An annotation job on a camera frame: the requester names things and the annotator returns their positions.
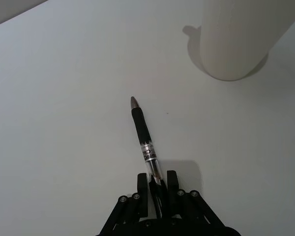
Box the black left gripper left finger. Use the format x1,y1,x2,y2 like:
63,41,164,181
99,173,153,232

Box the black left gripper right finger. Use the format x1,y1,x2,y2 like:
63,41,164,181
166,170,227,228

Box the black clear ballpoint pen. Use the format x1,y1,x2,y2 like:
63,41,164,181
129,96,168,218

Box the white table cloth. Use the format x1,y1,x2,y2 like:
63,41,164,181
0,0,295,236

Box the cream vacuum bottle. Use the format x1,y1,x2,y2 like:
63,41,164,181
198,0,295,82

